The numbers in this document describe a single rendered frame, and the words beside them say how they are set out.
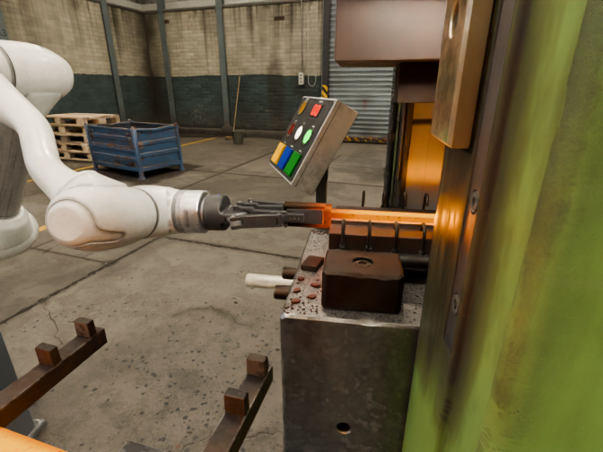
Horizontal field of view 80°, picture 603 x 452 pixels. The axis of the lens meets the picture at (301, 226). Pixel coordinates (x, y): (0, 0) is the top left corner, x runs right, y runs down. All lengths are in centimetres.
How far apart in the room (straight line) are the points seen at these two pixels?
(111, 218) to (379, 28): 49
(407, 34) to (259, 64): 890
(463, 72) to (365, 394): 48
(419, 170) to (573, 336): 67
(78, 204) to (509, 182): 55
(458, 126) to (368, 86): 827
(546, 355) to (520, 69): 18
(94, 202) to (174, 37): 1016
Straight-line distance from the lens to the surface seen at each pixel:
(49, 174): 74
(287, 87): 917
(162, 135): 579
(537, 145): 26
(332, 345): 58
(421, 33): 60
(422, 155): 88
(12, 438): 38
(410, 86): 64
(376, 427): 69
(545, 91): 26
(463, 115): 34
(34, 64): 118
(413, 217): 70
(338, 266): 55
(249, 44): 960
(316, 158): 109
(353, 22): 60
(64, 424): 186
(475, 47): 35
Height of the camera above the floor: 124
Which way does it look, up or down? 21 degrees down
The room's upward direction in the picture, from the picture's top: straight up
